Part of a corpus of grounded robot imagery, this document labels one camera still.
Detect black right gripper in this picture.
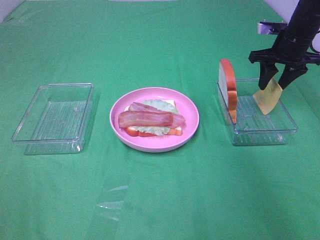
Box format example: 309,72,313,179
248,47,320,90

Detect yellow cheese slice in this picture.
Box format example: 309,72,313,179
253,77,283,115

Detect bacon strip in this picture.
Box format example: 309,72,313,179
118,110,173,129
124,100,185,128

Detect green lettuce leaf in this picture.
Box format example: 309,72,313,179
132,98,180,137

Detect bread slice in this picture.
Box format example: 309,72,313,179
218,58,238,124
124,99,183,138

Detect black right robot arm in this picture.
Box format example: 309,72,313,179
248,0,320,90

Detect clear right plastic container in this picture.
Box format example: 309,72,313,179
216,78,298,146

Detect clear plastic container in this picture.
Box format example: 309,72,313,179
216,78,298,146
11,83,94,155

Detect pink plate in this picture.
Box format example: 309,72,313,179
109,87,200,153

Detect green tablecloth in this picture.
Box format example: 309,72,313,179
0,0,320,240

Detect clear left plastic container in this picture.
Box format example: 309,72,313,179
11,83,94,155

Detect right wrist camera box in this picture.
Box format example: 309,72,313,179
257,21,288,35

